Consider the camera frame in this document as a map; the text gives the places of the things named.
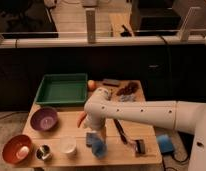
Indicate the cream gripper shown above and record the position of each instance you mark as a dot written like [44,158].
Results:
[102,133]

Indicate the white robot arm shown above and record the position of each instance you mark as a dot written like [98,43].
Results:
[187,117]

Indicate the blue plastic cup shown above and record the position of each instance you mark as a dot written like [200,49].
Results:
[99,149]

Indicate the white paper cup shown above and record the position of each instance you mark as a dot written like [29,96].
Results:
[68,146]

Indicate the small metal cup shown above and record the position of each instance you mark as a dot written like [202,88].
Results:
[43,153]

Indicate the blue grey cloth piece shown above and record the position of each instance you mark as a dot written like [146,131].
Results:
[127,98]

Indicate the orange fruit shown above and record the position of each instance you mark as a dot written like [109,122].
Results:
[91,85]

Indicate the dark eraser block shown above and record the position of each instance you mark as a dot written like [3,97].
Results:
[111,82]

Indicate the green plastic tray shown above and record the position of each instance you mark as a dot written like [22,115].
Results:
[62,90]

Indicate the purple bowl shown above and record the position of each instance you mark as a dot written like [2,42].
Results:
[44,119]

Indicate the white egg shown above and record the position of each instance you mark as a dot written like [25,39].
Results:
[22,152]

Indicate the red bowl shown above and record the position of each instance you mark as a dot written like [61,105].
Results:
[13,145]

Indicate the black object on shelf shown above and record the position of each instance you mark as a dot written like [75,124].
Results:
[125,32]

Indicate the black box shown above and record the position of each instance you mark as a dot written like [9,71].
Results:
[153,15]

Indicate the black handled dish brush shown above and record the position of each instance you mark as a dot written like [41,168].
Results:
[138,145]

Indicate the white slanted bracket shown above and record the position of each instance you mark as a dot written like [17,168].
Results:
[188,23]

